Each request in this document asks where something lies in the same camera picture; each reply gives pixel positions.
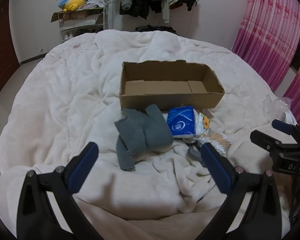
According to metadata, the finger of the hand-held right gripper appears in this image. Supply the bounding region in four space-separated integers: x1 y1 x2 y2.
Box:
272 119 300 143
250 129 300 153

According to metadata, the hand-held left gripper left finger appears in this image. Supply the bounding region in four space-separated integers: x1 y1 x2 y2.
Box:
16 141 103 240

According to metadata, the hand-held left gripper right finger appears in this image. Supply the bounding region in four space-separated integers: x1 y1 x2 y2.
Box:
200 142 283 240

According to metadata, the small grey object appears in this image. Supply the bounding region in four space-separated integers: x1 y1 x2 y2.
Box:
186 145 203 161

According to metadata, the clear plastic packet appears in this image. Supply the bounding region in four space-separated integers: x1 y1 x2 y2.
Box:
197 130 234 155

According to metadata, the cartoon print tissue pack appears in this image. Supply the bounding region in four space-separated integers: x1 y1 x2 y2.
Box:
194 112 212 137

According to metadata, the grey dotted sock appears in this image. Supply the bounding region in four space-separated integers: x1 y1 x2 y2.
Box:
114 109 147 172

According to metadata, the blue tissue pack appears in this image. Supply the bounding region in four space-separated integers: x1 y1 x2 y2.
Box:
166 106 198 138

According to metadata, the grey glove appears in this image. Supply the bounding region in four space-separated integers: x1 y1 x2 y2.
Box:
140 104 174 152

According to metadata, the brown cardboard box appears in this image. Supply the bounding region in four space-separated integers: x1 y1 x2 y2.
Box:
119 60 225 111

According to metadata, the crumpled clear plastic bag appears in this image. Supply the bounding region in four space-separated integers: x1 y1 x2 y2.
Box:
262 94 294 120

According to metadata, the white fluffy blanket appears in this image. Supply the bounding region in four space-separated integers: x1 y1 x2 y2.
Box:
0 29 298 240

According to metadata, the white shelf rack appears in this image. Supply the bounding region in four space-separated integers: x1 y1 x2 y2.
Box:
59 5 107 44

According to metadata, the brown wooden door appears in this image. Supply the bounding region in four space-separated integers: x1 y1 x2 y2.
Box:
0 0 20 95

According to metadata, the flat cardboard box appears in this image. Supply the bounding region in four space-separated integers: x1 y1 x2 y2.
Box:
51 7 104 23

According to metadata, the dark clothes pile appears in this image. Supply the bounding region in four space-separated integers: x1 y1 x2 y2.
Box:
135 24 178 34

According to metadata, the yellow plush toy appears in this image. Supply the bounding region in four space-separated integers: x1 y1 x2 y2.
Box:
59 0 88 12

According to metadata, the grey white hanging garment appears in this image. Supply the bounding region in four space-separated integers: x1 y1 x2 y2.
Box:
119 0 133 16

